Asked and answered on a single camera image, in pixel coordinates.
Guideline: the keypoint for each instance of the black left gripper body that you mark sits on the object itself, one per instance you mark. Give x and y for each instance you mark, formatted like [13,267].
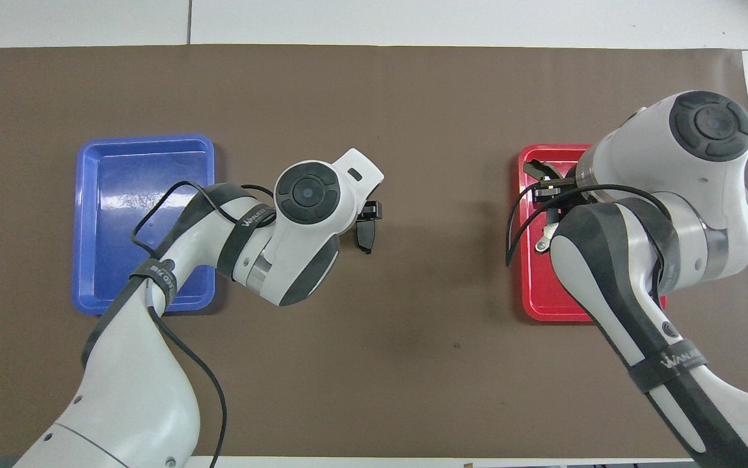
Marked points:
[371,210]

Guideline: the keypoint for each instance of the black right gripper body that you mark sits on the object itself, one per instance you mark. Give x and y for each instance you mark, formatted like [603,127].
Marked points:
[556,190]

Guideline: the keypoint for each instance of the curved grey brake shoe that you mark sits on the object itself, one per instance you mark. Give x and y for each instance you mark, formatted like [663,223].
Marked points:
[546,239]

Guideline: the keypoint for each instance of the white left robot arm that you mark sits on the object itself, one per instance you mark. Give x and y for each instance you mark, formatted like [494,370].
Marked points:
[127,390]

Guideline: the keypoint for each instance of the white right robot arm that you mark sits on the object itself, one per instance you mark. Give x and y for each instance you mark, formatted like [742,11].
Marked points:
[686,162]

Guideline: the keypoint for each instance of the red plastic tray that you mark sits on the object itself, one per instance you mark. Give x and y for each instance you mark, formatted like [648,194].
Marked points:
[533,286]

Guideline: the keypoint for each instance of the brown table mat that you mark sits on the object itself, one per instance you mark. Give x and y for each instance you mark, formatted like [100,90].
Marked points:
[413,364]

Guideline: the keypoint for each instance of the blue plastic tray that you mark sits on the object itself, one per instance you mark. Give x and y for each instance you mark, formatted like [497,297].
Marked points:
[114,195]

